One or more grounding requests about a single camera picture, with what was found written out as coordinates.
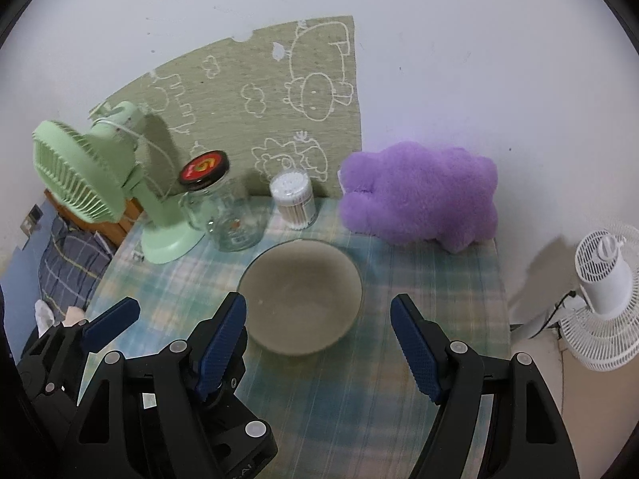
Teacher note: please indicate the wall socket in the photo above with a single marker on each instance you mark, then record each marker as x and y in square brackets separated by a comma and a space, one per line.
[32, 217]

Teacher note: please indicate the purple plush toy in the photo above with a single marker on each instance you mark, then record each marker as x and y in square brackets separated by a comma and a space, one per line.
[419, 194]

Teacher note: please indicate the glass jar with black lid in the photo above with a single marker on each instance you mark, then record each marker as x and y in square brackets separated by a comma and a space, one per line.
[224, 219]

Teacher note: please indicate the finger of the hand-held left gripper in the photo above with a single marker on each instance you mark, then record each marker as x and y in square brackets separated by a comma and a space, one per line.
[234, 376]
[112, 320]

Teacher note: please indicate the wooden chair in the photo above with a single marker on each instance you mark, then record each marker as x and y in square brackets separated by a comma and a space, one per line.
[117, 227]

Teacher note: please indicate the plaid tablecloth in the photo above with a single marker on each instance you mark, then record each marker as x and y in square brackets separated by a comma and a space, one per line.
[349, 409]

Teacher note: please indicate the blue plaid bedding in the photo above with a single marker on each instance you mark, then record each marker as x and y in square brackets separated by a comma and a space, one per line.
[65, 264]

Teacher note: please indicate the white desk fan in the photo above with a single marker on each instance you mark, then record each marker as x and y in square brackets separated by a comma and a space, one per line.
[606, 284]

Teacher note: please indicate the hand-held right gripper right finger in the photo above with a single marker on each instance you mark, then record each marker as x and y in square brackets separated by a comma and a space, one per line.
[417, 354]

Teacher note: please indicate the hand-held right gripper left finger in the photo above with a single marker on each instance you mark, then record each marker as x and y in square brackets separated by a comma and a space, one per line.
[219, 349]

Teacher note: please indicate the cotton swab container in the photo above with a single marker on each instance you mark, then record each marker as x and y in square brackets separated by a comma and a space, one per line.
[294, 204]

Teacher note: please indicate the white cloth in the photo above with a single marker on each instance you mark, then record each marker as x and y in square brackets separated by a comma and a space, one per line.
[44, 315]

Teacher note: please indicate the blue patterned white bowl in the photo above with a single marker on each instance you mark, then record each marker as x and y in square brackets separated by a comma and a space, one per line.
[299, 294]

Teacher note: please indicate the green desk fan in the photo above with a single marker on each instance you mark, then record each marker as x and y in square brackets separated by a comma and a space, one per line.
[75, 174]

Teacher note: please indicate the green cartoon wall mat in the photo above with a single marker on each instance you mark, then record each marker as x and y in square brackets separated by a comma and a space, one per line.
[224, 110]

